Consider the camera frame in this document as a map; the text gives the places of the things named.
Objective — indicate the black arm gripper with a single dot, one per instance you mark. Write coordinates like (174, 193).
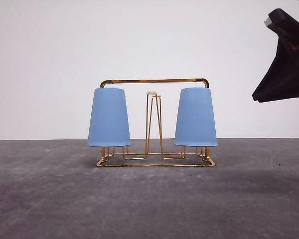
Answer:
(281, 82)

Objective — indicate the blue ribbed plastic cup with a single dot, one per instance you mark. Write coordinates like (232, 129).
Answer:
(196, 121)

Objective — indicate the gold wire cup rack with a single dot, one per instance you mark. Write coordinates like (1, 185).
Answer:
(153, 155)

